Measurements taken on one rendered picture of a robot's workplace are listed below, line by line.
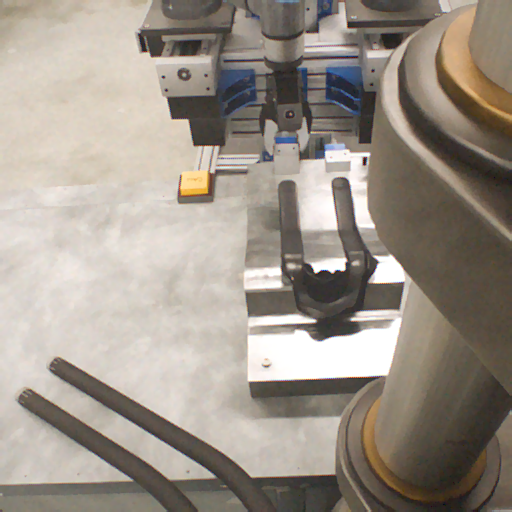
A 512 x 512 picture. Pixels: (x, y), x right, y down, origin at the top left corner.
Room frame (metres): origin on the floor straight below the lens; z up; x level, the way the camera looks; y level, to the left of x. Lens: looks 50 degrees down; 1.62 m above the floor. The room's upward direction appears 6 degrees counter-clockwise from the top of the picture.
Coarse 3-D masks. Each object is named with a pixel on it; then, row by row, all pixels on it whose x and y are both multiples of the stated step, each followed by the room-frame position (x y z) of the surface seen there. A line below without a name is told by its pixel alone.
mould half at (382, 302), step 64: (256, 192) 0.80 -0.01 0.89; (320, 192) 0.78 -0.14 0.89; (256, 256) 0.60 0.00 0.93; (320, 256) 0.58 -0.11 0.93; (384, 256) 0.56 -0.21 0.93; (256, 320) 0.51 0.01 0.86; (320, 320) 0.49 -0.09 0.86; (384, 320) 0.48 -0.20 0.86; (256, 384) 0.40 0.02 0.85; (320, 384) 0.39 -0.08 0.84
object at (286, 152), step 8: (288, 136) 0.92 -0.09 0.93; (280, 144) 0.88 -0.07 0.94; (288, 144) 0.88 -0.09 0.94; (296, 144) 0.88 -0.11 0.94; (280, 152) 0.85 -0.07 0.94; (288, 152) 0.85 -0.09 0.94; (296, 152) 0.85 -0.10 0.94; (280, 160) 0.85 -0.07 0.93; (288, 160) 0.84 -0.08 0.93; (296, 160) 0.84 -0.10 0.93; (280, 168) 0.85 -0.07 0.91; (288, 168) 0.84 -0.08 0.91; (296, 168) 0.84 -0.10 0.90
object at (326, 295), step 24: (288, 192) 0.80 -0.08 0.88; (336, 192) 0.78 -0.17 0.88; (288, 216) 0.73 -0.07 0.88; (336, 216) 0.71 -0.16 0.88; (288, 240) 0.66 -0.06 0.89; (360, 240) 0.63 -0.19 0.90; (288, 264) 0.58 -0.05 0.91; (360, 264) 0.57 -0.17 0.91; (312, 288) 0.53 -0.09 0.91; (336, 288) 0.52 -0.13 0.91; (360, 288) 0.51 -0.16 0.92; (312, 312) 0.49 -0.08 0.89; (336, 312) 0.50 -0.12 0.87
